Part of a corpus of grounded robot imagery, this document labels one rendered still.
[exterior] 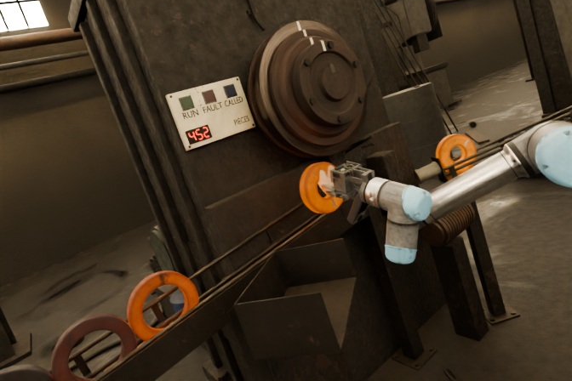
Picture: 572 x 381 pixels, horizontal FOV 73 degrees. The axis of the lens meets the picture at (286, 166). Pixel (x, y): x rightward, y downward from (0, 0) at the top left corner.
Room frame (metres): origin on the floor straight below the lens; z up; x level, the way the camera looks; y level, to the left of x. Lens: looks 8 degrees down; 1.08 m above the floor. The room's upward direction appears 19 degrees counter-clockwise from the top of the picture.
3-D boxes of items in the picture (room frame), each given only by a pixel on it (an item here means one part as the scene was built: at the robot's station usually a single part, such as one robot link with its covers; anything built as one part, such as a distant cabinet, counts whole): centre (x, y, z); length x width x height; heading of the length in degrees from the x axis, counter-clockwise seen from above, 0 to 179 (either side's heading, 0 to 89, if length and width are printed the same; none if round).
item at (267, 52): (1.38, -0.18, 1.11); 0.47 x 0.06 x 0.47; 123
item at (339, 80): (1.30, -0.23, 1.11); 0.28 x 0.06 x 0.28; 123
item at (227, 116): (1.28, 0.17, 1.15); 0.26 x 0.02 x 0.18; 123
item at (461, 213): (1.44, -0.53, 0.27); 0.22 x 0.13 x 0.53; 123
